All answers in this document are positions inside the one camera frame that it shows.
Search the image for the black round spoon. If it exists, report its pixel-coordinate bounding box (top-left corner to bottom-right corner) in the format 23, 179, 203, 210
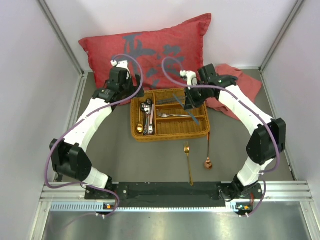
140, 102, 148, 135

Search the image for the blue chopstick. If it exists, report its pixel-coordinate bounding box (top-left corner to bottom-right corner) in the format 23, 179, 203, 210
156, 97, 185, 105
156, 98, 185, 105

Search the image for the purple cable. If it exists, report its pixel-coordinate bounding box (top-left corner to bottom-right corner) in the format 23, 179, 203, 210
161, 56, 282, 218
44, 53, 145, 190

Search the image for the red cushion with characters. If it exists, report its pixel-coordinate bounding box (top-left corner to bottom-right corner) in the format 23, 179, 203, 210
78, 13, 212, 90

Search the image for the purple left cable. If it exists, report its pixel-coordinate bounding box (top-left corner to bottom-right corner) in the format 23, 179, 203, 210
44, 53, 145, 190

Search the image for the gold fork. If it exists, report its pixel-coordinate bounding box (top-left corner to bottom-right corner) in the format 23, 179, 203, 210
183, 142, 194, 186

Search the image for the silver fork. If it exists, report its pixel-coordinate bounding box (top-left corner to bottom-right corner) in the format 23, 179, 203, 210
156, 112, 191, 118

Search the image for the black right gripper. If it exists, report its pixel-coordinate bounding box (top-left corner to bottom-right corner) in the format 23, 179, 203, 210
184, 83, 210, 111

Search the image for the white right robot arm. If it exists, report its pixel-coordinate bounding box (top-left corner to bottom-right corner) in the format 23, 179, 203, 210
180, 64, 286, 198

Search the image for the copper spoon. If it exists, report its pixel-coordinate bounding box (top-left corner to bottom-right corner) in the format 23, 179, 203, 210
203, 132, 213, 170

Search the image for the gold spoon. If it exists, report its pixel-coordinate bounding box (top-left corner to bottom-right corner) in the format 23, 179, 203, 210
136, 103, 144, 134

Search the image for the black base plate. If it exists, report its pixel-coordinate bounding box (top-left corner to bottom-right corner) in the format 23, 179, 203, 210
84, 181, 263, 203

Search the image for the wicker cutlery tray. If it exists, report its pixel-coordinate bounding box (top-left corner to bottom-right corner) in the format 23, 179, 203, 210
130, 88, 210, 142

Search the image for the aluminium front rail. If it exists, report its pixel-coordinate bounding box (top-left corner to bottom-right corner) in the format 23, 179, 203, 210
40, 181, 313, 215

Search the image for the blue handled knife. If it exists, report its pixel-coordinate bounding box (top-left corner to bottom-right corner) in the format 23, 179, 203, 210
172, 93, 200, 127

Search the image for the pink crumpled cloth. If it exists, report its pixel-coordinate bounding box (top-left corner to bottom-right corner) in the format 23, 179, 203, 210
206, 64, 262, 120

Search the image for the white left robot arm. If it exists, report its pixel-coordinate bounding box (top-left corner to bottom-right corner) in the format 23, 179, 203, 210
47, 60, 144, 199

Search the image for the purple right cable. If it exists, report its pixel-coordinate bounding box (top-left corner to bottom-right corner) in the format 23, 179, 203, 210
161, 56, 282, 218

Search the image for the pink handled spoon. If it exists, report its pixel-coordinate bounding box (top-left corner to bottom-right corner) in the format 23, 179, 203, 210
147, 104, 155, 135

